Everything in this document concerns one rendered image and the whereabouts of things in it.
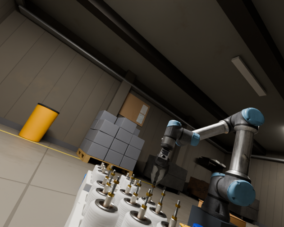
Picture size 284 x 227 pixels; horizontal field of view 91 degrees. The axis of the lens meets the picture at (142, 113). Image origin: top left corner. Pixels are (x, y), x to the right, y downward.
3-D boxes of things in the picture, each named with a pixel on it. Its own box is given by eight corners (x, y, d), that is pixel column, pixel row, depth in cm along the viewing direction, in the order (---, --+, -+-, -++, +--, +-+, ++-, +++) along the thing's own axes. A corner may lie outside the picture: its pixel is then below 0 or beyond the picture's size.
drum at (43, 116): (41, 141, 281) (59, 113, 300) (40, 144, 247) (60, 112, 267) (17, 133, 261) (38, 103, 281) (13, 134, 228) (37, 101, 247)
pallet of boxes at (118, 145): (116, 168, 375) (133, 129, 410) (130, 178, 311) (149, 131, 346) (75, 153, 321) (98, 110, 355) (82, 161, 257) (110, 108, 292)
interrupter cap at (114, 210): (101, 199, 47) (102, 197, 47) (120, 210, 45) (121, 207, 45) (89, 203, 40) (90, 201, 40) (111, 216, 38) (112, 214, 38)
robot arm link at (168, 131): (185, 123, 79) (170, 117, 80) (179, 141, 76) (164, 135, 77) (180, 126, 87) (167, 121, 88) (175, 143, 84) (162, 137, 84)
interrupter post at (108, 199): (104, 204, 44) (108, 193, 45) (110, 208, 43) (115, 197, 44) (100, 206, 42) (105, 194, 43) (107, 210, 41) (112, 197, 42)
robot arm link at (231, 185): (234, 203, 77) (248, 117, 94) (256, 213, 63) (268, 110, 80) (213, 194, 78) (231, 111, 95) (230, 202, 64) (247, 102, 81)
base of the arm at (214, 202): (209, 211, 90) (213, 194, 93) (235, 224, 77) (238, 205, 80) (195, 206, 84) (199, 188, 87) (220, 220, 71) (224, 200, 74)
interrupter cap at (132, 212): (129, 210, 48) (130, 207, 49) (149, 219, 48) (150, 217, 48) (128, 218, 41) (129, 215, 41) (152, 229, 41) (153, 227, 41)
